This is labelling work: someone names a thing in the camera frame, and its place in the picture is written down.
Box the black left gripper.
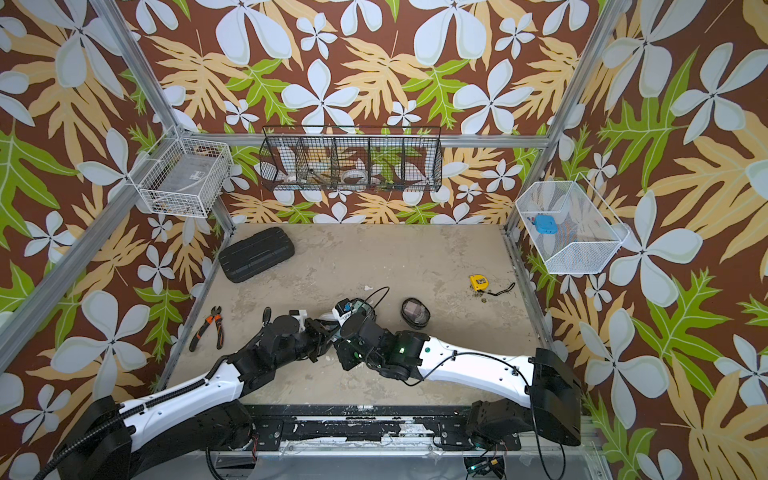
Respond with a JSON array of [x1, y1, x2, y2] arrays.
[[274, 317, 343, 371]]

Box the aluminium frame post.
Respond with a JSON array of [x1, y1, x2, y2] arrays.
[[89, 0, 236, 236]]

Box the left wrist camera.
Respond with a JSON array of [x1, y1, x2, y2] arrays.
[[288, 309, 309, 328]]

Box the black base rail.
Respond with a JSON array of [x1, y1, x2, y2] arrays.
[[244, 405, 490, 453]]

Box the orange black pliers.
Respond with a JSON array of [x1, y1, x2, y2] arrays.
[[188, 306, 225, 352]]

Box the white mesh basket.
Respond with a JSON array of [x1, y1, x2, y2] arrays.
[[515, 175, 630, 276]]

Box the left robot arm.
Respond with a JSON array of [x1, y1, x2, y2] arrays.
[[36, 314, 340, 479]]

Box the white wire basket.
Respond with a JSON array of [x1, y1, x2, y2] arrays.
[[133, 127, 233, 218]]

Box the black wire basket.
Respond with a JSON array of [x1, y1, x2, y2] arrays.
[[256, 125, 444, 192]]

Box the blue object in basket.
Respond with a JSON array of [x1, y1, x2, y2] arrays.
[[533, 215, 558, 235]]

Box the black hard plastic case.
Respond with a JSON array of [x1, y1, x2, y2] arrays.
[[219, 227, 295, 283]]

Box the yellow tape measure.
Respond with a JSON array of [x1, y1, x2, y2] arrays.
[[469, 274, 489, 293]]

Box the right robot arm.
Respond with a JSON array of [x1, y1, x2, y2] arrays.
[[333, 310, 581, 446]]

